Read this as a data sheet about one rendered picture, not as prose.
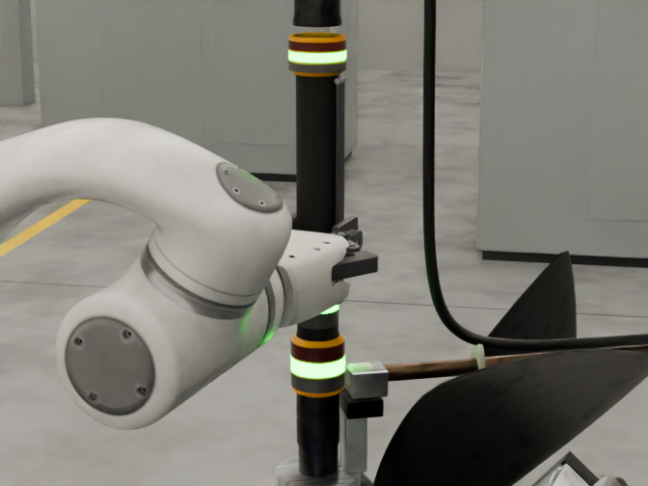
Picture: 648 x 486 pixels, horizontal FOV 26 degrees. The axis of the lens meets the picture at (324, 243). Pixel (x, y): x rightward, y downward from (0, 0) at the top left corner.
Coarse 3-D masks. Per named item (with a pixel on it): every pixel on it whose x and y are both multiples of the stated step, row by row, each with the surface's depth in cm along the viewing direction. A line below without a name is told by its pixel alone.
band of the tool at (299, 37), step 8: (320, 32) 108; (296, 40) 105; (304, 40) 104; (312, 40) 104; (320, 40) 104; (328, 40) 104; (336, 40) 105; (312, 64) 105; (320, 64) 105; (296, 72) 105; (336, 72) 105
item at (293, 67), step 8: (288, 64) 106; (296, 64) 105; (304, 64) 105; (328, 64) 105; (336, 64) 105; (344, 64) 106; (304, 72) 105; (312, 72) 105; (320, 72) 105; (328, 72) 105
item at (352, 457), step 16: (384, 368) 113; (352, 384) 112; (368, 384) 113; (384, 384) 113; (352, 400) 112; (368, 400) 112; (352, 416) 112; (368, 416) 113; (352, 432) 113; (352, 448) 114; (288, 464) 116; (352, 464) 114; (288, 480) 113; (304, 480) 113; (320, 480) 113; (336, 480) 113; (352, 480) 113
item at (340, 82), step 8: (336, 80) 106; (344, 80) 106; (344, 88) 107; (344, 96) 107; (336, 128) 107; (336, 136) 107; (336, 144) 107; (336, 152) 107; (336, 160) 107; (336, 168) 107; (336, 176) 108; (336, 184) 108; (336, 192) 108; (336, 200) 108; (336, 208) 108; (336, 216) 108; (336, 224) 109
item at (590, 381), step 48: (480, 384) 101; (528, 384) 105; (576, 384) 107; (624, 384) 110; (432, 432) 108; (480, 432) 110; (528, 432) 112; (576, 432) 113; (384, 480) 115; (432, 480) 116; (480, 480) 117
